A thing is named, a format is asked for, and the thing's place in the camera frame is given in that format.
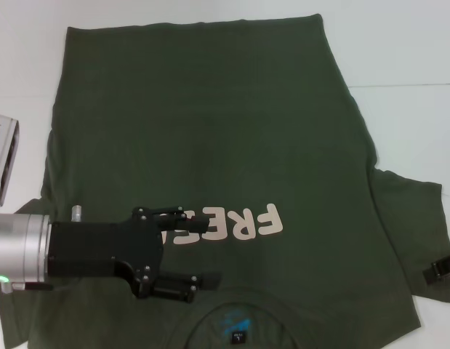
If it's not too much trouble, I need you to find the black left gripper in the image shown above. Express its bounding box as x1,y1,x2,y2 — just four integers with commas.
46,205,223,304

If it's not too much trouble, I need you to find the dark green FREE t-shirt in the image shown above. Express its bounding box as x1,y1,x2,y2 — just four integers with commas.
0,13,450,349

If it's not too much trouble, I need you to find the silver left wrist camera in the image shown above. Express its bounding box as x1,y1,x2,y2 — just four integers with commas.
0,112,21,209

